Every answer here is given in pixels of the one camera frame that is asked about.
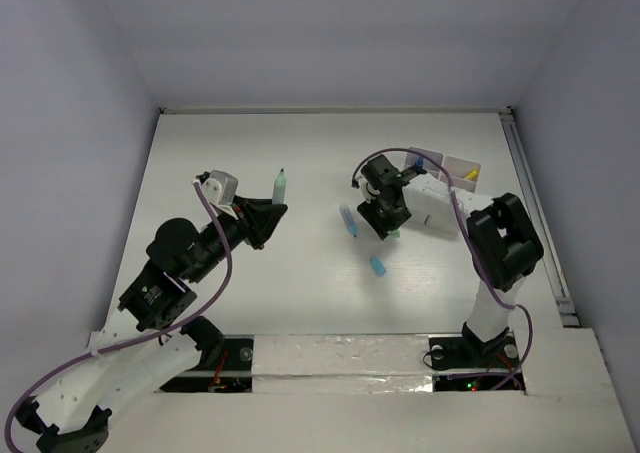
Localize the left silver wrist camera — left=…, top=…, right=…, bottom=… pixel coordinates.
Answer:
left=194, top=170, right=238, bottom=209

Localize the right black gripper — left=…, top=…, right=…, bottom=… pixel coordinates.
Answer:
left=358, top=190, right=413, bottom=239

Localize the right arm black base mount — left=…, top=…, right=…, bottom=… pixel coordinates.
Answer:
left=422, top=334, right=525, bottom=392

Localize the blue marker upright tip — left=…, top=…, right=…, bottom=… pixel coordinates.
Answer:
left=339, top=204, right=358, bottom=238

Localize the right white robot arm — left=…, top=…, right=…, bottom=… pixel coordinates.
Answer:
left=351, top=149, right=544, bottom=365

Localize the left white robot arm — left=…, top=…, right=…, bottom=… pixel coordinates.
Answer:
left=4, top=196, right=288, bottom=452

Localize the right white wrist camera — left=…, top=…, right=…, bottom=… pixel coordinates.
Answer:
left=359, top=180, right=379, bottom=203

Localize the aluminium side rail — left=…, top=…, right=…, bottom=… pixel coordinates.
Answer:
left=499, top=111, right=582, bottom=328

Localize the white marker yellow cap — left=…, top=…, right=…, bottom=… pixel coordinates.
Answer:
left=464, top=169, right=479, bottom=181

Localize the white divided organizer box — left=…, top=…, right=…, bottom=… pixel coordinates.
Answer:
left=403, top=147, right=492, bottom=238

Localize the short blue eraser cap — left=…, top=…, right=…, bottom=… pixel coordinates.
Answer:
left=370, top=256, right=387, bottom=277

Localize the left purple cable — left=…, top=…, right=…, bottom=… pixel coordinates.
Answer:
left=3, top=180, right=234, bottom=453

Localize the grey green marker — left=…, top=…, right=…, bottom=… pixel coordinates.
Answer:
left=272, top=168, right=287, bottom=204

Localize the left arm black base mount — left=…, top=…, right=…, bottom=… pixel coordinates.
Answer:
left=159, top=336, right=254, bottom=394

